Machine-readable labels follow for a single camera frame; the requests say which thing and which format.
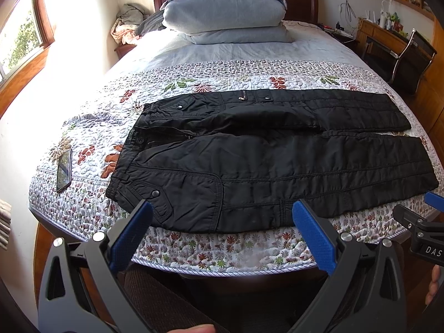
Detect black padded pants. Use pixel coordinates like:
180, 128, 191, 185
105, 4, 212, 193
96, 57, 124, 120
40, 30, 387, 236
106, 89, 439, 234

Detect right hand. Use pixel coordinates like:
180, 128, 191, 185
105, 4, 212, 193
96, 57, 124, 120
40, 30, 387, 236
425, 265, 441, 306

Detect left hand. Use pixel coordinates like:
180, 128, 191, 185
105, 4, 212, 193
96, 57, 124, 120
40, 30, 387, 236
168, 324, 216, 333

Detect beige curtain left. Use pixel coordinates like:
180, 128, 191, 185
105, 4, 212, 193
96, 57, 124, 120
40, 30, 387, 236
0, 200, 11, 250

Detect black smartphone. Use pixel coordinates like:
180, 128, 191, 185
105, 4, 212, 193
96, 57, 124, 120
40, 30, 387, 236
56, 149, 72, 193

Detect black office chair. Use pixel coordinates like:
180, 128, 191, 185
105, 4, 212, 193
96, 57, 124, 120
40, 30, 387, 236
362, 29, 437, 96

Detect wooden desk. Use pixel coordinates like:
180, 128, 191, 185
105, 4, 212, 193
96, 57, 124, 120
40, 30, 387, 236
355, 19, 431, 63

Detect wooden nightstand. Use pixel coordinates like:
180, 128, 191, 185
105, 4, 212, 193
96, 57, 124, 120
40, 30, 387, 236
114, 44, 136, 59

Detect pile of clothes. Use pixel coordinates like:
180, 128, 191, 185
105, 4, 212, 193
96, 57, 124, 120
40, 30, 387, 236
111, 3, 166, 45

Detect wooden framed window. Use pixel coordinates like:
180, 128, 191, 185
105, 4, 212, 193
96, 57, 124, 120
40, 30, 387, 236
1, 0, 54, 114

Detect grey folded duvet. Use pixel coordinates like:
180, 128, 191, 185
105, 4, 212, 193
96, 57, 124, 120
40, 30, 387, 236
161, 0, 293, 44

